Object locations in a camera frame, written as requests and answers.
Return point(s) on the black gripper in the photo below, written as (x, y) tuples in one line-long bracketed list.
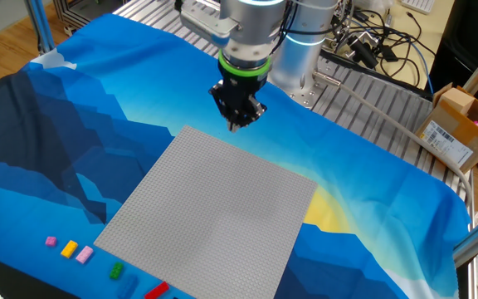
[(239, 91)]

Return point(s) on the green Lego brick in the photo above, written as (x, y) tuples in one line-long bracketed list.
[(117, 271)]

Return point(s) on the blue Lego brick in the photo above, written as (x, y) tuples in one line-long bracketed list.
[(128, 287)]

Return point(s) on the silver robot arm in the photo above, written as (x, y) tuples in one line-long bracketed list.
[(255, 25)]

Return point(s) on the grey Lego baseplate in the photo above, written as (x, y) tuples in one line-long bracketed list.
[(206, 216)]

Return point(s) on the red Lego plate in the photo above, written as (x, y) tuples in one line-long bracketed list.
[(157, 290)]

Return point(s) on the light pink Lego brick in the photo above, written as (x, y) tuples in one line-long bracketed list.
[(84, 254)]

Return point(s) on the yellow Lego brick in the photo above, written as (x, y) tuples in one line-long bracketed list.
[(69, 249)]

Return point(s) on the small magenta Lego brick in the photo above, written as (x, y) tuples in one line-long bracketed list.
[(50, 241)]

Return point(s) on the blue mountain print cloth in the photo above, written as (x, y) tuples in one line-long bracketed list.
[(347, 187)]

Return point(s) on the open cardboard box with label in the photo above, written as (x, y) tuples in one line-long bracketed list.
[(450, 133)]

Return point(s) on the white keyboard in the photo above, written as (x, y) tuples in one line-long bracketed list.
[(419, 5)]

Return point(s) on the small plain cardboard box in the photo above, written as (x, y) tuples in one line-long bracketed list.
[(457, 100)]

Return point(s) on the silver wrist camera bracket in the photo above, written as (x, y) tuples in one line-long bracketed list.
[(206, 23)]

